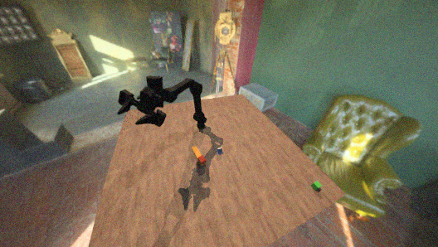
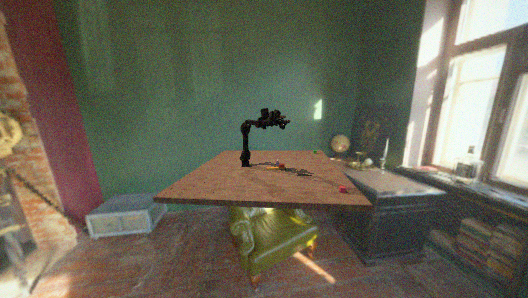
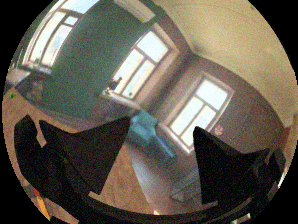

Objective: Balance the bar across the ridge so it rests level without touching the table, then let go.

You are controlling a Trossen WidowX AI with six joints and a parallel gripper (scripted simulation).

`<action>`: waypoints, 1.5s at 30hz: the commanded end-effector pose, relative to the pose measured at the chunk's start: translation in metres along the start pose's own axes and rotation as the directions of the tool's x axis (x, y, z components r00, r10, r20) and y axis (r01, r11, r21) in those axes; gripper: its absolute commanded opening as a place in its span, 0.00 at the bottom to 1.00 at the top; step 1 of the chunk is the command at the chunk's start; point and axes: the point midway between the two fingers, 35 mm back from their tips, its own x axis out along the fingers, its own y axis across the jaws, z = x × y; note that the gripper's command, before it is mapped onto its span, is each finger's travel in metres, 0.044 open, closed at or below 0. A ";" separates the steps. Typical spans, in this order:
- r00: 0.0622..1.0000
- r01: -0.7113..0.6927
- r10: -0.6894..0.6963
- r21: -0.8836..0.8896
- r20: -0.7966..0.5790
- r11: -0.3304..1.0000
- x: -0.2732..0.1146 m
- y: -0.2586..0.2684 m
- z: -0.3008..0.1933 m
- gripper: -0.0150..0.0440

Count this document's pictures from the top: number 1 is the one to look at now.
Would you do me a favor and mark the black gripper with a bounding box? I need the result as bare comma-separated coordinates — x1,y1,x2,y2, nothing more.
117,90,167,127

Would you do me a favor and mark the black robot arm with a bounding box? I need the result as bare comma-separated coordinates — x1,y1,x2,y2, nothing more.
137,75,207,129

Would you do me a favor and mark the small green cube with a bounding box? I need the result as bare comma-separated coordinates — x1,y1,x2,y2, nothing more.
311,181,321,190

